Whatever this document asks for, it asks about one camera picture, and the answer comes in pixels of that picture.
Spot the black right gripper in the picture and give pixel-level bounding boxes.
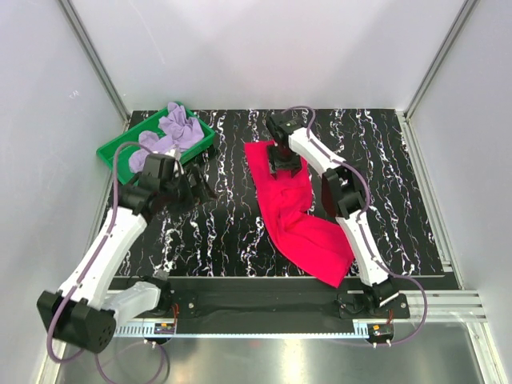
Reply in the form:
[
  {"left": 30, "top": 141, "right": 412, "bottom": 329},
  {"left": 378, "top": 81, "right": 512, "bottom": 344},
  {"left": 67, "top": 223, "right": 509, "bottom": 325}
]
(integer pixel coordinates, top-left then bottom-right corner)
[{"left": 266, "top": 144, "right": 302, "bottom": 178}]

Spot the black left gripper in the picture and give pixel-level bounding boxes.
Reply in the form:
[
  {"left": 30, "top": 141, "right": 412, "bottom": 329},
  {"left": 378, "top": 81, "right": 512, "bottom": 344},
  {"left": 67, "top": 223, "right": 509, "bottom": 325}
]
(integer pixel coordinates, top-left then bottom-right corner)
[{"left": 161, "top": 164, "right": 217, "bottom": 217}]

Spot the red t shirt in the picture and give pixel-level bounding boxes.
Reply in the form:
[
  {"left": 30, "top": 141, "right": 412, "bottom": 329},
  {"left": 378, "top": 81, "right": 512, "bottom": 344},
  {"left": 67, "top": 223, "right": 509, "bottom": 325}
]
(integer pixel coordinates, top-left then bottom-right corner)
[{"left": 244, "top": 142, "right": 354, "bottom": 288}]

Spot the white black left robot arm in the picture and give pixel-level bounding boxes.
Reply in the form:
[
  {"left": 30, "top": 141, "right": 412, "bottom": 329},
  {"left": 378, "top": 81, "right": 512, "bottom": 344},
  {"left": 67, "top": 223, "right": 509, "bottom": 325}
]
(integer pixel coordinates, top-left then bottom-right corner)
[{"left": 37, "top": 154, "right": 216, "bottom": 354}]

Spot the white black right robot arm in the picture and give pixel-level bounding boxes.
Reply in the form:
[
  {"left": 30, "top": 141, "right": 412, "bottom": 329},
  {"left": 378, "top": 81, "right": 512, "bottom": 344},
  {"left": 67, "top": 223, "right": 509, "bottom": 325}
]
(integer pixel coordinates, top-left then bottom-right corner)
[{"left": 266, "top": 110, "right": 398, "bottom": 318}]

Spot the green plastic bin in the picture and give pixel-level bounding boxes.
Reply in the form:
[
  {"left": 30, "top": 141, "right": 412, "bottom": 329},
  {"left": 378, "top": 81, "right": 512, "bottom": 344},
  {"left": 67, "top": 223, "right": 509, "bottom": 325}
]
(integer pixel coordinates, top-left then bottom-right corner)
[{"left": 96, "top": 102, "right": 218, "bottom": 177}]

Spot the lavender t shirt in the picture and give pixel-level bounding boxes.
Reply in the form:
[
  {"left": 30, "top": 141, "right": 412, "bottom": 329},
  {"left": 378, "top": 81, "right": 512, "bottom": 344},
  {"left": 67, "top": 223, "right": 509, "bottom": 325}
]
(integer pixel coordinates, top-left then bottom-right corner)
[{"left": 138, "top": 102, "right": 205, "bottom": 164}]

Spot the left small circuit board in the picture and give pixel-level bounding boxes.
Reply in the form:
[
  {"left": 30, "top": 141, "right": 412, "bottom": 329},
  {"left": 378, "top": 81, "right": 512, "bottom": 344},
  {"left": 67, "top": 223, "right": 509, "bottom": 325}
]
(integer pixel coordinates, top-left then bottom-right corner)
[{"left": 154, "top": 322, "right": 176, "bottom": 335}]

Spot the right orange connector box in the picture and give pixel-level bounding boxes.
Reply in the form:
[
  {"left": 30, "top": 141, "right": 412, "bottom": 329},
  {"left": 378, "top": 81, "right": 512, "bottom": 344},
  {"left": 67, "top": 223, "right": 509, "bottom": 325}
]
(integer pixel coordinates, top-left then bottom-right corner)
[{"left": 367, "top": 323, "right": 394, "bottom": 349}]

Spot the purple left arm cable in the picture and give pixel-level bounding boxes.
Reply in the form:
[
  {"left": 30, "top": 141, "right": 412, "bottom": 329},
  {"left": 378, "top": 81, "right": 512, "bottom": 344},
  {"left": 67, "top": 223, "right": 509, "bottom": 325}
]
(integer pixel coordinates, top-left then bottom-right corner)
[{"left": 46, "top": 142, "right": 173, "bottom": 383}]

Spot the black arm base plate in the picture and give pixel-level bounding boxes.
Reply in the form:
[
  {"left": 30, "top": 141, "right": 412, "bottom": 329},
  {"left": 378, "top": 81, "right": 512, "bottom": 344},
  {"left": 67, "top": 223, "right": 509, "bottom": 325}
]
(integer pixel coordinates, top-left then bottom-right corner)
[{"left": 115, "top": 277, "right": 410, "bottom": 338}]

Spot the grey slotted cable duct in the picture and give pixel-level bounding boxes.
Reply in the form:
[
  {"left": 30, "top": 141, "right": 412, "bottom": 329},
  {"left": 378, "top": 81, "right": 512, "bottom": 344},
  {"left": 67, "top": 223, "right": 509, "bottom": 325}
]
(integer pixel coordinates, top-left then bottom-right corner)
[{"left": 114, "top": 319, "right": 368, "bottom": 339}]

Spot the aluminium frame profile left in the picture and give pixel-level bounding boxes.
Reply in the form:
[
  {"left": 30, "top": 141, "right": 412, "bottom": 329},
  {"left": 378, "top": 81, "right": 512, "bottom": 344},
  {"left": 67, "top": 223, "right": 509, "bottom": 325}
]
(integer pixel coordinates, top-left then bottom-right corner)
[{"left": 57, "top": 0, "right": 131, "bottom": 123}]

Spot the aluminium frame profile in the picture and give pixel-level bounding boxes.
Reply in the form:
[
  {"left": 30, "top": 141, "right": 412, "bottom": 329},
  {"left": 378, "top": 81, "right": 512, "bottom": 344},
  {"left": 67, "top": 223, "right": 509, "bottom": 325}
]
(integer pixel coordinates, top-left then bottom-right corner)
[
  {"left": 57, "top": 0, "right": 131, "bottom": 123},
  {"left": 403, "top": 0, "right": 480, "bottom": 121}
]

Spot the aluminium front rail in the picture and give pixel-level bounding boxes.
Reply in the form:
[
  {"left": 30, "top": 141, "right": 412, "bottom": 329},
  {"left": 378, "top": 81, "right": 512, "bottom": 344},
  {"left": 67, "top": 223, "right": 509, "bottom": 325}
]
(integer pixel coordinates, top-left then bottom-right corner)
[{"left": 103, "top": 290, "right": 490, "bottom": 323}]

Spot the aluminium frame profile right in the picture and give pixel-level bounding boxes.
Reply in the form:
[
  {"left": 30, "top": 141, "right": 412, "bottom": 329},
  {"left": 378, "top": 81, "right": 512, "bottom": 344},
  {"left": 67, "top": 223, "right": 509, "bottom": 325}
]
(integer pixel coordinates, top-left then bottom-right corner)
[{"left": 403, "top": 0, "right": 480, "bottom": 121}]

